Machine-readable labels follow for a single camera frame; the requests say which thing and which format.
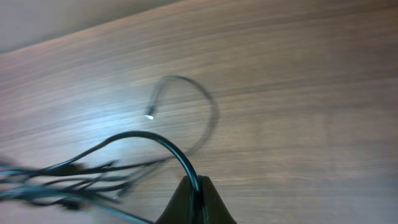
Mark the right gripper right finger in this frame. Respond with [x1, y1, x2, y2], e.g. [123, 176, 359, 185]
[196, 175, 237, 224]

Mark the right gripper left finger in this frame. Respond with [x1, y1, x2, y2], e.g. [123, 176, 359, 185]
[155, 176, 194, 224]

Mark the black cable bundle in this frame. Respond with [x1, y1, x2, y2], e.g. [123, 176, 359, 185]
[0, 74, 220, 224]

